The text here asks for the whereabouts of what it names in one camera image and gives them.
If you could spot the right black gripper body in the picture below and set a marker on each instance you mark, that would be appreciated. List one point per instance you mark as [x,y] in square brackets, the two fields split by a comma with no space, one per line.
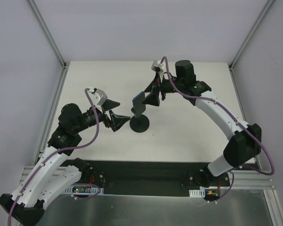
[160,88]

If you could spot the right aluminium frame post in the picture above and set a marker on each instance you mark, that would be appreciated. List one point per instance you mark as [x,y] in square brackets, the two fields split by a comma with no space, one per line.
[251,33]

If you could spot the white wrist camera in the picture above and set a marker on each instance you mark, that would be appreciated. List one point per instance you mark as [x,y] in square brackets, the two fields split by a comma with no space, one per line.
[160,68]
[98,98]

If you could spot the blue cased smartphone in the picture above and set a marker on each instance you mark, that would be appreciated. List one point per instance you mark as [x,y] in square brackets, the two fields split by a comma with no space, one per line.
[138,106]

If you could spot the left aluminium frame post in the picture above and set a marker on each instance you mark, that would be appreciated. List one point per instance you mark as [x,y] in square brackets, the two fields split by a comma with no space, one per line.
[46,32]

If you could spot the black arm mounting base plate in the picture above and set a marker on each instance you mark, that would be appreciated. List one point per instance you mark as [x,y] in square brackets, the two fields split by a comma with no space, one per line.
[149,178]

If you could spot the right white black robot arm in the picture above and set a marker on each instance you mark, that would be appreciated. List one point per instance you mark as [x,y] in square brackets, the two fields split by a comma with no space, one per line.
[242,137]

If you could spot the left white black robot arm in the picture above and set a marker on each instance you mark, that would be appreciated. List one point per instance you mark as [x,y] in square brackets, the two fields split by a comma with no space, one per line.
[29,201]

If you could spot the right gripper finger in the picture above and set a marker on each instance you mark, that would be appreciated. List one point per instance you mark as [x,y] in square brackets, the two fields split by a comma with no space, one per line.
[153,86]
[152,98]

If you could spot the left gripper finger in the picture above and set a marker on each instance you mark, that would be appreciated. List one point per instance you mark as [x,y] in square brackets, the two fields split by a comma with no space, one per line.
[117,121]
[110,104]

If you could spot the left green lit circuit board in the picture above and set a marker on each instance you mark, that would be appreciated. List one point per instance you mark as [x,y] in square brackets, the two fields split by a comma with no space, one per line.
[81,189]

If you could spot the black phone stand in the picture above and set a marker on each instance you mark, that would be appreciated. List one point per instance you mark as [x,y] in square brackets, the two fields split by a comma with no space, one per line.
[139,122]

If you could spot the right white slotted cable duct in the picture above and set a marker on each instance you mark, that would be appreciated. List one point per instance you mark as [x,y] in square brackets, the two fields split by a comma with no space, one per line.
[197,193]

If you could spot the white slotted cable duct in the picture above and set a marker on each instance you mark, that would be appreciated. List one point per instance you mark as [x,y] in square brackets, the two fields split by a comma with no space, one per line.
[197,193]
[95,190]

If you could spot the aluminium frame post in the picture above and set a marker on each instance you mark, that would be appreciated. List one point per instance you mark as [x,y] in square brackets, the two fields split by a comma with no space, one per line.
[251,33]
[46,32]

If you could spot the left white slotted cable duct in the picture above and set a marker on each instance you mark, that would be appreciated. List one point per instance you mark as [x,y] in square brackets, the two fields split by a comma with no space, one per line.
[95,190]

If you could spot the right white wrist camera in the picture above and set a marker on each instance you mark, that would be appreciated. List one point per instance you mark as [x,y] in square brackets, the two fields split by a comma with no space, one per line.
[160,68]

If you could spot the aluminium front rail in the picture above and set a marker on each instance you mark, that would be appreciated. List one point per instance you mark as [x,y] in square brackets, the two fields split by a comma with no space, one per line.
[242,179]

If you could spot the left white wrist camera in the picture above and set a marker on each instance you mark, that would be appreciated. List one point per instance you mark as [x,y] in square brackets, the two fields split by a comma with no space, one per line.
[98,98]

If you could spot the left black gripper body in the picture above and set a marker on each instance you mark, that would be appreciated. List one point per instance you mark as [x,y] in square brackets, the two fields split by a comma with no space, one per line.
[107,117]

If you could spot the right orange connector board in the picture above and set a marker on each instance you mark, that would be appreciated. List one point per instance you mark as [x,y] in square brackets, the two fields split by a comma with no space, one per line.
[213,193]

